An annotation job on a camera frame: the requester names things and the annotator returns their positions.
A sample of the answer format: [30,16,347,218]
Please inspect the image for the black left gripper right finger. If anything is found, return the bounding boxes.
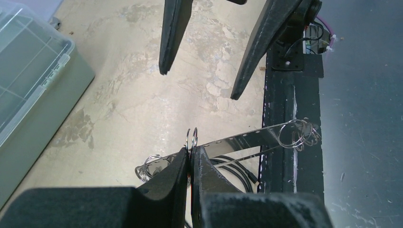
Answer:
[190,146,333,228]

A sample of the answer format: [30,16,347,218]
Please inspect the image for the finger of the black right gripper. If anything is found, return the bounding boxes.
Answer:
[230,0,301,100]
[159,0,193,75]

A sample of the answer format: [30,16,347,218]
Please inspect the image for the silver adjustable wrench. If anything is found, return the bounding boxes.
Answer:
[49,16,62,30]

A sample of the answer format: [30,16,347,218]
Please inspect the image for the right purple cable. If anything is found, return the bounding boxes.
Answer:
[315,15,337,60]

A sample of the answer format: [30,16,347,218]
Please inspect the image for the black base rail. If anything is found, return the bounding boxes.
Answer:
[257,45,324,199]

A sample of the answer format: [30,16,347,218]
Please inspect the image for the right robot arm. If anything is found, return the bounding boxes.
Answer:
[159,0,322,100]

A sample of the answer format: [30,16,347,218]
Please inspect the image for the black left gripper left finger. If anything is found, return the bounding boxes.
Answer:
[0,148,189,228]

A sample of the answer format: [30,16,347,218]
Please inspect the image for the round black cable loop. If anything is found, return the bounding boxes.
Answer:
[209,155,259,193]

